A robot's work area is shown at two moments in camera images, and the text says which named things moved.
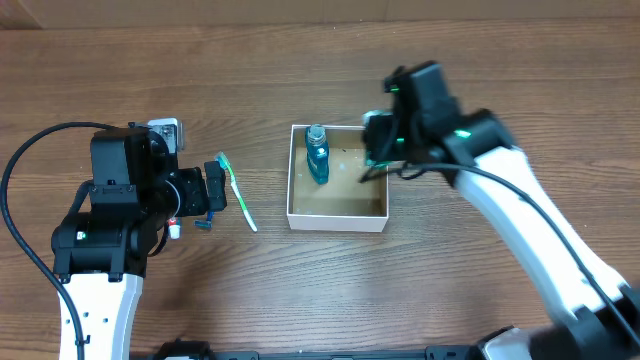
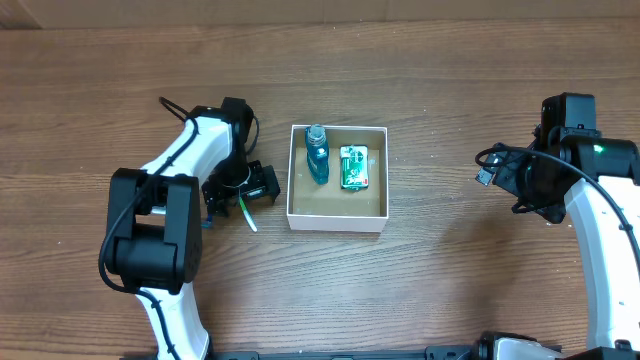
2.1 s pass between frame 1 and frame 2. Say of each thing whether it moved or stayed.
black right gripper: moved
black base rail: stayed
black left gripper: moved
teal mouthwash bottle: stayed
